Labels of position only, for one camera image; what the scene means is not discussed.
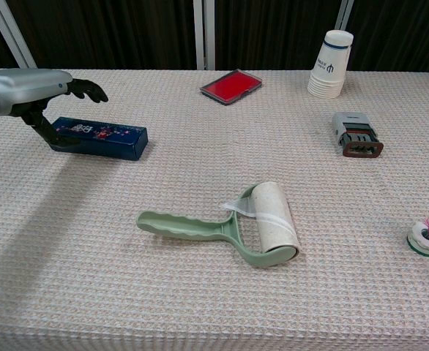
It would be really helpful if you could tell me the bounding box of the grey date stamp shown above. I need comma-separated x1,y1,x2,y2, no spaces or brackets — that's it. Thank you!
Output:
332,111,385,159

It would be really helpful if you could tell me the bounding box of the white upright frame post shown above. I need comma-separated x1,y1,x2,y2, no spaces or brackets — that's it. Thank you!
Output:
193,0,217,71

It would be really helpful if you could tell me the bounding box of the white slanted frame post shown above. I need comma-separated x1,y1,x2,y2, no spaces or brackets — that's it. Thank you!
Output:
0,0,38,70
332,0,360,33

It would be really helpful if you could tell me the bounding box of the beige woven tablecloth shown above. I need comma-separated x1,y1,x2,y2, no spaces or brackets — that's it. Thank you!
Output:
0,69,429,351

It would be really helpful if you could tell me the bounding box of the colourful feather shuttlecock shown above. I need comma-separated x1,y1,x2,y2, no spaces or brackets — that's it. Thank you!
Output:
406,200,429,258

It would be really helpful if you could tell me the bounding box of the red ink pad case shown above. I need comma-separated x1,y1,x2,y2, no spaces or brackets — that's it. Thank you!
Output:
200,68,264,106

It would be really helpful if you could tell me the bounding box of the white bottle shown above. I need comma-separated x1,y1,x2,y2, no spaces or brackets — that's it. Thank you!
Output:
307,29,355,99

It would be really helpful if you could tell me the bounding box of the black pleated curtain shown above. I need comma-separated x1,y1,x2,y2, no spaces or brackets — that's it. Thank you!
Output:
0,0,429,72

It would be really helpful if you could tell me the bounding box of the grey dustpan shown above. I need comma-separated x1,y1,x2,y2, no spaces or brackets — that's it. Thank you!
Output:
49,116,149,162

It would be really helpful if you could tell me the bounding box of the green lint roller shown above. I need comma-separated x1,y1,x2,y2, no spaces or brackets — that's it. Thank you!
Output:
135,181,301,268

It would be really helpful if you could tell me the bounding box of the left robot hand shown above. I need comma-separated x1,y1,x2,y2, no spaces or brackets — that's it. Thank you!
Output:
0,68,109,146

